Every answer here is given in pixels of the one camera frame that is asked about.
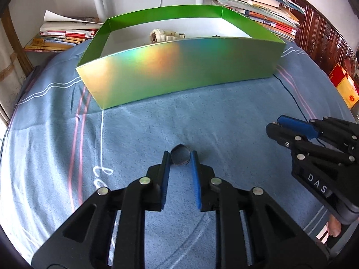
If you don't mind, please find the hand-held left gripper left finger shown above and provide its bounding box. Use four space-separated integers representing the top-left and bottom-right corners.
31 151 171 269

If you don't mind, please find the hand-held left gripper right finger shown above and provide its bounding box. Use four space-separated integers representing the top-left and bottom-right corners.
190 150 328 269

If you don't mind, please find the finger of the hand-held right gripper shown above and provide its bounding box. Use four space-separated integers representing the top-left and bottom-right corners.
265 122 359 171
277 115 359 140

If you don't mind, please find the green iridescent cardboard box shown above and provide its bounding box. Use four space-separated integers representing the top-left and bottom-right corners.
76 5 287 110

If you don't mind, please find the person's right hand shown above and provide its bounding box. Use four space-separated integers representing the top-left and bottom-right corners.
328 215 342 238

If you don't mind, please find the red and yellow box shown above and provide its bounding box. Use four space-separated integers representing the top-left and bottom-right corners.
328 63 359 110

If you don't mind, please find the brown wooden cabinet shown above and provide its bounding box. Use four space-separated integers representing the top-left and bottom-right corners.
261 0 359 82

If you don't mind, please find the blue striped blanket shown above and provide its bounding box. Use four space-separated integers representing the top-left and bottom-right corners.
0 38 354 269

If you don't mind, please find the stack of books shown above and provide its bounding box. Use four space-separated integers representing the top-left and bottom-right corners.
24 10 103 52
188 0 306 41

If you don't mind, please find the white wristwatch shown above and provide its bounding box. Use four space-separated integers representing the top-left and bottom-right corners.
149 28 186 44

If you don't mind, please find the wooden frame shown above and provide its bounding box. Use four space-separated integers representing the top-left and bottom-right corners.
0 7 34 76

